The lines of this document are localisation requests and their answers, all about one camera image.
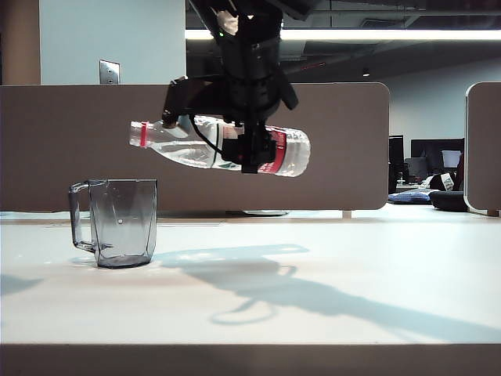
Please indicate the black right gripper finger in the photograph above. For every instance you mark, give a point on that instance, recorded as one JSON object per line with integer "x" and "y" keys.
{"x": 232, "y": 150}
{"x": 258, "y": 149}

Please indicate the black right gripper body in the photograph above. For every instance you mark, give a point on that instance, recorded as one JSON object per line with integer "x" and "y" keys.
{"x": 250, "y": 98}

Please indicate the clear water bottle red label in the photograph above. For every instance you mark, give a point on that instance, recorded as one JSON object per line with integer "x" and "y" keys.
{"x": 293, "y": 152}

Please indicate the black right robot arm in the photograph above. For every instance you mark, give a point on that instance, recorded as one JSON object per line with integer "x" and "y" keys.
{"x": 250, "y": 51}

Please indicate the grey transparent plastic mug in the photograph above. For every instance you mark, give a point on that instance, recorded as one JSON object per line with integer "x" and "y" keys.
{"x": 123, "y": 235}

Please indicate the silver monitor stand base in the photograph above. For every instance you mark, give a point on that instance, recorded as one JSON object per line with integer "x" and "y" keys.
{"x": 266, "y": 213}

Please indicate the long white ceiling light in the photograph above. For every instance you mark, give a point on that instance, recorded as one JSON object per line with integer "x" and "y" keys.
{"x": 372, "y": 34}

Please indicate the narrow black monitor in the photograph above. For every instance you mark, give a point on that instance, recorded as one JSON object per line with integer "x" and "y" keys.
{"x": 396, "y": 156}

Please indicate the wide brown desk partition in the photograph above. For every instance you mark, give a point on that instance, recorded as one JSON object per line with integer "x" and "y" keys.
{"x": 78, "y": 149}

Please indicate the blue patterned cloth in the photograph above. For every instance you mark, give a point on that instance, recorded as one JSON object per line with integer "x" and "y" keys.
{"x": 409, "y": 197}

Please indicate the grey office chair back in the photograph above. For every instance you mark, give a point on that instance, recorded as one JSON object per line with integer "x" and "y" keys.
{"x": 415, "y": 167}

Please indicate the wide black monitor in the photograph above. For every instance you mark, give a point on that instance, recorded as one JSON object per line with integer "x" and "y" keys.
{"x": 434, "y": 149}

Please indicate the black and white bag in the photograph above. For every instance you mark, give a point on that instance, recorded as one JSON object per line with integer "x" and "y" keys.
{"x": 444, "y": 182}

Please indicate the black round cushion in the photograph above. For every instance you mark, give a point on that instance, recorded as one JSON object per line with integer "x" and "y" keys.
{"x": 448, "y": 200}

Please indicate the brown partition with white edge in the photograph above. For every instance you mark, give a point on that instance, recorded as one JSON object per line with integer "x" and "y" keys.
{"x": 483, "y": 156}

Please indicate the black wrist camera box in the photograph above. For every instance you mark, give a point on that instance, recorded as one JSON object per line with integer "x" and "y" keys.
{"x": 180, "y": 98}

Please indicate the metal wall plate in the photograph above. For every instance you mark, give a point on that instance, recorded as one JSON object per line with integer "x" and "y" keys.
{"x": 109, "y": 72}

